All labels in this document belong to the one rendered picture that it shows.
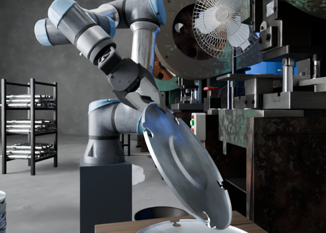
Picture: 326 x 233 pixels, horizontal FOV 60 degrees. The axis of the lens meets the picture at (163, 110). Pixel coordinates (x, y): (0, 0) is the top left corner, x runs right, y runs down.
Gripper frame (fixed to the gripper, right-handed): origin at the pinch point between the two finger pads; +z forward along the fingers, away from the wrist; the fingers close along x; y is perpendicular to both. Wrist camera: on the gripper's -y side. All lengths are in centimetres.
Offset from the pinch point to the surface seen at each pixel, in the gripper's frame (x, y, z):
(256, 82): -29, 54, 13
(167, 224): 20.0, 9.7, 20.8
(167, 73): -2, 362, -73
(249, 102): -22, 59, 17
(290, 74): -36, 42, 19
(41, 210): 112, 104, -20
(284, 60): -44, 63, 15
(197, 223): 14.7, 11.5, 26.1
